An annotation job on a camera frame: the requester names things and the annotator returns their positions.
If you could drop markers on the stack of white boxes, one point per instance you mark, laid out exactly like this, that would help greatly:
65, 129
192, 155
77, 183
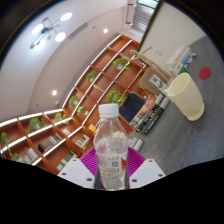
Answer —
180, 55

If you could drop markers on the black curtain track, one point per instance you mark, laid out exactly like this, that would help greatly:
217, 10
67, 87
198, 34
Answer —
130, 13

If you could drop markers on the grey curtain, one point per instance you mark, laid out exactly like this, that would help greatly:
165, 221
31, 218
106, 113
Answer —
143, 18

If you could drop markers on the small green white box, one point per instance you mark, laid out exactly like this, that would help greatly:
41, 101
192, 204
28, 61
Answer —
176, 68

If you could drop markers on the wooden shelf unit with books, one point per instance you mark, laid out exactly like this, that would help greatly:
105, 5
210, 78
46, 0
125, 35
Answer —
106, 80

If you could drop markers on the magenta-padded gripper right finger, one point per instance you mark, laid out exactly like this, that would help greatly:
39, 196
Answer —
146, 171

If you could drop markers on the tall green white carton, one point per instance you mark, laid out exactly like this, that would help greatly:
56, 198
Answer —
157, 84

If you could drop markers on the recessed ceiling spotlight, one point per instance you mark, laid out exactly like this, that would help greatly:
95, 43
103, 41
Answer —
54, 92
105, 30

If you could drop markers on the white wall socket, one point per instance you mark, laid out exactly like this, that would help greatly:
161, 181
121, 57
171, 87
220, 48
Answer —
158, 52

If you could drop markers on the tan chair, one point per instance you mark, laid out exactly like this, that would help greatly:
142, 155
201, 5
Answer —
148, 80

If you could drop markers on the ceiling lamp with round lights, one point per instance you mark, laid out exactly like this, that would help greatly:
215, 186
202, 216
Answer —
45, 30

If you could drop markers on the ceiling air vent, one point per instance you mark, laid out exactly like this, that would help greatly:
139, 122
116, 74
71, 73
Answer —
78, 31

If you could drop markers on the clear plastic water bottle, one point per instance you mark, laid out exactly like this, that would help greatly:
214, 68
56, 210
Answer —
111, 156

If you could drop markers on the flat round red coaster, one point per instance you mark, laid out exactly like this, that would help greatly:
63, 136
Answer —
205, 73

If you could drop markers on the cream plastic cup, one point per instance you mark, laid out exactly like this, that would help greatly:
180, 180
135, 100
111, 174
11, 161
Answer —
186, 96

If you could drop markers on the window with black frame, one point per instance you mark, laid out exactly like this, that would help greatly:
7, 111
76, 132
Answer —
148, 2

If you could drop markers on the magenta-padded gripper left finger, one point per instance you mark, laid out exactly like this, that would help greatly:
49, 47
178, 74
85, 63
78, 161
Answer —
75, 170

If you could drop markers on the chair with dark jacket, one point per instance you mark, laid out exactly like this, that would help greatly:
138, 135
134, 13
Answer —
131, 106

